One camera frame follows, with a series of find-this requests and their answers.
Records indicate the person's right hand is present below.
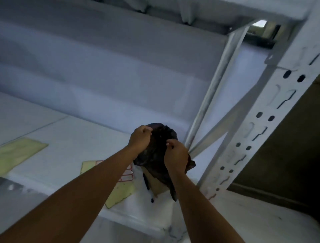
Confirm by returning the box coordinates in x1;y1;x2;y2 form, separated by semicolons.
164;139;189;176

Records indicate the person's left hand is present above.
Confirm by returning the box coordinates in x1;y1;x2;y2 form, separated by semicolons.
128;125;153;152

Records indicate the black plastic bag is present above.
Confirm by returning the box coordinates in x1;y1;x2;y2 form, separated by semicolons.
133;123;196;202

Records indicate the white perforated shelf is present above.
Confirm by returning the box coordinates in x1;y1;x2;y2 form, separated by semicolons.
196;0;320;201

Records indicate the person's left forearm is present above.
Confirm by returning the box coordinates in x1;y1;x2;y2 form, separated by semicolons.
0;146;140;243

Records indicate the person's right forearm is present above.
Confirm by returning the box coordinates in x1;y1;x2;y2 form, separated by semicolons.
169;170;245;243

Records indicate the white side shelf brace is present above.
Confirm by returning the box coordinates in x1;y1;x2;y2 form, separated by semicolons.
189;66;277;158

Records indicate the yellow sheet of red-bordered labels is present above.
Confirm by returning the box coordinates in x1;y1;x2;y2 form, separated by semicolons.
81;160;135;183

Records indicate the black marker pen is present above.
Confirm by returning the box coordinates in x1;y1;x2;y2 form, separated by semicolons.
142;173;154;203

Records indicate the dark brown glazed door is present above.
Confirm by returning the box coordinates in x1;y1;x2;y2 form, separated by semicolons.
227;75;320;221

